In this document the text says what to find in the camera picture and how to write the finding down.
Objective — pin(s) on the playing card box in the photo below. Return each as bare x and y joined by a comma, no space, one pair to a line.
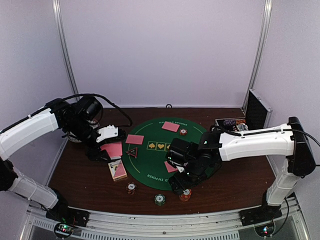
117,170

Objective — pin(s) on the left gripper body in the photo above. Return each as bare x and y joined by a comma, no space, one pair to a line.
93,152

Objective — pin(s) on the black triangular all-in button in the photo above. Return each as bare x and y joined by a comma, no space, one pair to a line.
132,152

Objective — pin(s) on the patterned round plate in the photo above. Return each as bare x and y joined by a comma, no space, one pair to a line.
73,138

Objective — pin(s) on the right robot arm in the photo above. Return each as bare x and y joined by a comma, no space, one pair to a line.
288,139

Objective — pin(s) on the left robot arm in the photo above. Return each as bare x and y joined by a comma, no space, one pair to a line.
72,118

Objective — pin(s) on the front aluminium rail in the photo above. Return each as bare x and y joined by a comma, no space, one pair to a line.
223,225

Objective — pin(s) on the dealt card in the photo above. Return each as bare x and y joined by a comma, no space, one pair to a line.
170,126
134,139
170,168

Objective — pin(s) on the black 100 chip stack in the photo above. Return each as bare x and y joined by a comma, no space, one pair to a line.
131,188

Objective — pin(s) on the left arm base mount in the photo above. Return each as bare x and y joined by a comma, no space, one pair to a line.
74,217

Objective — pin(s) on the round green poker mat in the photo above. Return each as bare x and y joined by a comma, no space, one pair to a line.
155,160

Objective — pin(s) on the right aluminium frame post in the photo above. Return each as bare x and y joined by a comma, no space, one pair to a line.
264,30

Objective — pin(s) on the green 20 chip stack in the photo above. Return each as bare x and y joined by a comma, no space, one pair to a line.
159,199

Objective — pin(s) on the aluminium poker chip case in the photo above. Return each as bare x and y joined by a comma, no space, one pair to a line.
256,115

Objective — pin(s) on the red-backed card deck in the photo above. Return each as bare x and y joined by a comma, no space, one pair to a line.
114,150

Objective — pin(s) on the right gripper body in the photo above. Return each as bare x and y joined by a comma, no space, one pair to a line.
195,174

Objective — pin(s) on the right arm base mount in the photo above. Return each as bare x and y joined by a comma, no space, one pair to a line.
259,215

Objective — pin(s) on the orange 5 chip stack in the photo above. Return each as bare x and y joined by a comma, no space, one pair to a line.
186,195

